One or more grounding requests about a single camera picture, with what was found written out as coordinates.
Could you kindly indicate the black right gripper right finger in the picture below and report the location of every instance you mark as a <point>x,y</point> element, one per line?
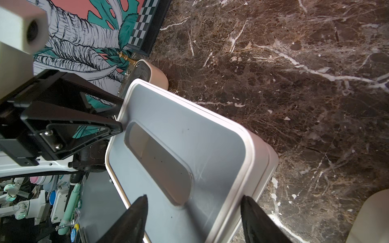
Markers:
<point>258,226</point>

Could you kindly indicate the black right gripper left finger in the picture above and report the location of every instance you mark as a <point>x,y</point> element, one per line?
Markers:
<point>130,227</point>

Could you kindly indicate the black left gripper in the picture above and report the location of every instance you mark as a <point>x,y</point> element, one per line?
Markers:
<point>55,115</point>

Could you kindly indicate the cream box dark lid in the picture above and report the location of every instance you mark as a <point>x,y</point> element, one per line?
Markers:
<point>372,222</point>
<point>145,71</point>

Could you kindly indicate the white box grey lid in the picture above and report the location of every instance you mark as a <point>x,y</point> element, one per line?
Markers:
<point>193,165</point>

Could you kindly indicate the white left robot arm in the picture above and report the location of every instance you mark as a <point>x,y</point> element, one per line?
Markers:
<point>75,162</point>

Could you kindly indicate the small brass chess piece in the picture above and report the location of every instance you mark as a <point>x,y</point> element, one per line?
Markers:
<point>127,58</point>

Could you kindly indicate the black white checkerboard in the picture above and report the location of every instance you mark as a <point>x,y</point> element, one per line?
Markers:
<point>147,26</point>

